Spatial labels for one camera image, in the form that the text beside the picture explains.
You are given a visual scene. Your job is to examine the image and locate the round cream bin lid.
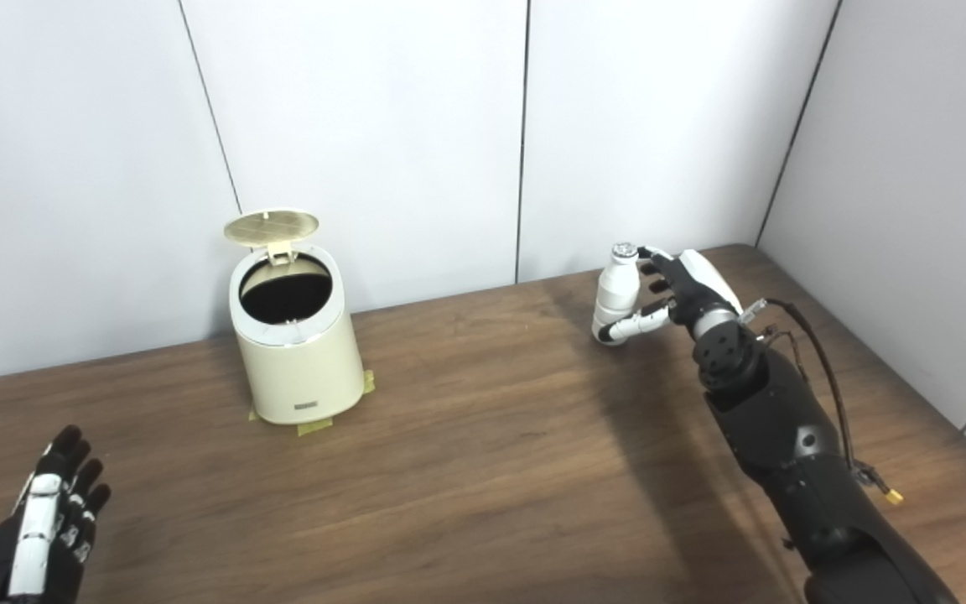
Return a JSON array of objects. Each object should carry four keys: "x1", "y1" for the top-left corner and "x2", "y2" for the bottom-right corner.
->
[{"x1": 224, "y1": 209, "x2": 320, "y2": 266}]

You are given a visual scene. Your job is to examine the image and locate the small white plastic bottle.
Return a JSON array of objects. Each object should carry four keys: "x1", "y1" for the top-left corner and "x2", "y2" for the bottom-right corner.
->
[{"x1": 590, "y1": 242, "x2": 641, "y2": 341}]

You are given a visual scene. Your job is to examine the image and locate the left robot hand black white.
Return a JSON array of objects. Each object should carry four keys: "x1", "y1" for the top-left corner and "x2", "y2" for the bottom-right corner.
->
[{"x1": 0, "y1": 424, "x2": 112, "y2": 604}]

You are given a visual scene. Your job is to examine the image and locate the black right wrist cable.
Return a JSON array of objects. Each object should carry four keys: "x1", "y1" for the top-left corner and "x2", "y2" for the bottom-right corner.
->
[{"x1": 743, "y1": 298, "x2": 905, "y2": 506}]

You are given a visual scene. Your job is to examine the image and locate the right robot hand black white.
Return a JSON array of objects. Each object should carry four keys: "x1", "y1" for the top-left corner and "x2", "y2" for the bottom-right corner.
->
[{"x1": 599, "y1": 247, "x2": 744, "y2": 345}]

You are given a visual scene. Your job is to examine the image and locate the cream-colored bin body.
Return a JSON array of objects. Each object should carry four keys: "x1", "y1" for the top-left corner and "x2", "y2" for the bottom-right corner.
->
[{"x1": 228, "y1": 243, "x2": 365, "y2": 425}]

